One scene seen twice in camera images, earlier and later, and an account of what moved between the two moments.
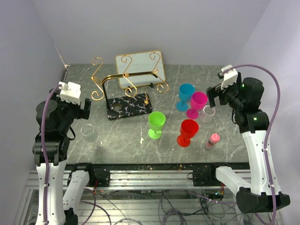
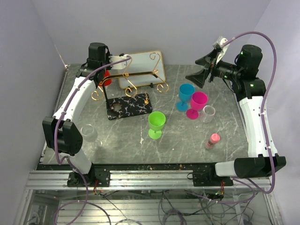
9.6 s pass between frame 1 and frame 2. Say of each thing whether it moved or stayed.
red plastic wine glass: moved
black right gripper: moved
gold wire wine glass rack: stayed
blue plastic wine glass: stayed
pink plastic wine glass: stayed
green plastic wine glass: stayed
